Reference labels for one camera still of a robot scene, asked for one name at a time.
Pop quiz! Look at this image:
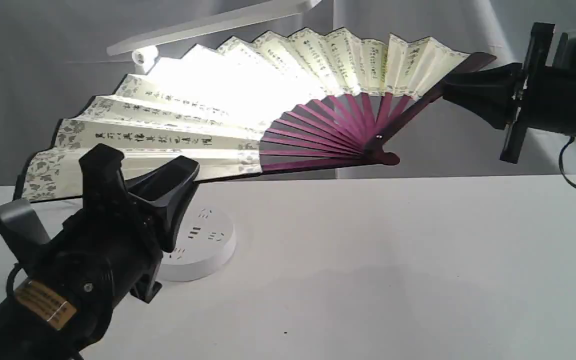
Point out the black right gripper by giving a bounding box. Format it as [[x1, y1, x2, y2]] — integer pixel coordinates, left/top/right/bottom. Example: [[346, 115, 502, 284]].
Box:
[[442, 22, 576, 164]]

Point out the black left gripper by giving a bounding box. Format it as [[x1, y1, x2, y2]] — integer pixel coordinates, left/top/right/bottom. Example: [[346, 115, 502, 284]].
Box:
[[13, 144, 201, 321]]

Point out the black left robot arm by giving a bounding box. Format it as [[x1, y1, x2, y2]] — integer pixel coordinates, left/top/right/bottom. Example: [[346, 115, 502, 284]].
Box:
[[0, 144, 201, 360]]

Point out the white desk lamp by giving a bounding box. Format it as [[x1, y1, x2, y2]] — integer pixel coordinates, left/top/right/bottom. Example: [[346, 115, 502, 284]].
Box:
[[106, 0, 318, 282]]

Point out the grey backdrop curtain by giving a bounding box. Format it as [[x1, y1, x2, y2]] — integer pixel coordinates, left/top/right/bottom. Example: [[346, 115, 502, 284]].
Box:
[[0, 0, 576, 186]]

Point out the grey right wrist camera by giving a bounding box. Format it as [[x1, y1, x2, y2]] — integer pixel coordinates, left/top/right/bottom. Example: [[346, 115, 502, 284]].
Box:
[[551, 29, 576, 71]]

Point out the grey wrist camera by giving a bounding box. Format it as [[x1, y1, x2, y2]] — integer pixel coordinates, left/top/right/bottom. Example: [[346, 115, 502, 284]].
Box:
[[0, 198, 51, 267], [551, 29, 576, 71]]

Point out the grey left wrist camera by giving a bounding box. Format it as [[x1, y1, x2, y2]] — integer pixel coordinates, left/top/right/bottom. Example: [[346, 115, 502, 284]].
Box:
[[0, 198, 51, 267]]

